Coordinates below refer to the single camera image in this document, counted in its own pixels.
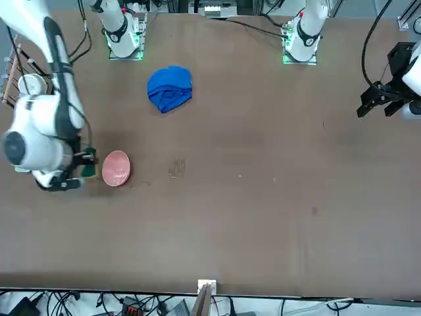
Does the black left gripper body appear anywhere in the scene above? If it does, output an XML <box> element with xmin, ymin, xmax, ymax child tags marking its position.
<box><xmin>381</xmin><ymin>41</ymin><xmax>416</xmax><ymax>92</ymax></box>

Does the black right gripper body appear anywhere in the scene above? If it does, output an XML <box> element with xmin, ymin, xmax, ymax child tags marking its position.
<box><xmin>62</xmin><ymin>135</ymin><xmax>84</xmax><ymax>181</ymax></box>

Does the green and yellow sponge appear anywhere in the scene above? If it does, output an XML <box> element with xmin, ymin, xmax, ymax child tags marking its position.
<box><xmin>81</xmin><ymin>146</ymin><xmax>100</xmax><ymax>180</ymax></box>

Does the pink bowl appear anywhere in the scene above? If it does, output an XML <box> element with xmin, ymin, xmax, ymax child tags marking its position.
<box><xmin>101</xmin><ymin>150</ymin><xmax>133</xmax><ymax>188</ymax></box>

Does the white cup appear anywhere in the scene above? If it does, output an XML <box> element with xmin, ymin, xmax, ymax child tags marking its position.
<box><xmin>18</xmin><ymin>72</ymin><xmax>47</xmax><ymax>97</ymax></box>

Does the crumpled blue cloth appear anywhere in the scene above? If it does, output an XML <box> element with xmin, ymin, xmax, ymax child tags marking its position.
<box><xmin>147</xmin><ymin>65</ymin><xmax>193</xmax><ymax>115</ymax></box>

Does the red and black device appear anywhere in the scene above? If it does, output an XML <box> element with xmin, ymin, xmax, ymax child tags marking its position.
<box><xmin>120</xmin><ymin>297</ymin><xmax>145</xmax><ymax>316</ymax></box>

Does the flat black box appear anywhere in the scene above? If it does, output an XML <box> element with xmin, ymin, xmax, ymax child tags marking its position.
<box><xmin>6</xmin><ymin>296</ymin><xmax>41</xmax><ymax>316</ymax></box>

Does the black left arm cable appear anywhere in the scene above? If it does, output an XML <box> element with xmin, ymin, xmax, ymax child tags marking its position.
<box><xmin>361</xmin><ymin>0</ymin><xmax>395</xmax><ymax>87</ymax></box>

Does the short aluminium frame profile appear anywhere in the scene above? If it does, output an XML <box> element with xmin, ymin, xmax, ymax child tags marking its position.
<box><xmin>396</xmin><ymin>0</ymin><xmax>421</xmax><ymax>32</ymax></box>

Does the black wire cup rack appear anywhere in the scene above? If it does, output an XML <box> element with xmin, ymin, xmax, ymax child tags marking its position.
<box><xmin>1</xmin><ymin>34</ymin><xmax>55</xmax><ymax>103</ymax></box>

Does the black cable on table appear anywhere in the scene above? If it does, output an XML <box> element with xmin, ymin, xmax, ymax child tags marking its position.
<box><xmin>226</xmin><ymin>18</ymin><xmax>287</xmax><ymax>37</ymax></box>

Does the aluminium camera post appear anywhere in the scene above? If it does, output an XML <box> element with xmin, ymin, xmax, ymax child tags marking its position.
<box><xmin>192</xmin><ymin>278</ymin><xmax>218</xmax><ymax>316</ymax></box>

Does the white cable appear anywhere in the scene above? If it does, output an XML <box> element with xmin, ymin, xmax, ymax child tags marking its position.
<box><xmin>295</xmin><ymin>297</ymin><xmax>355</xmax><ymax>312</ymax></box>

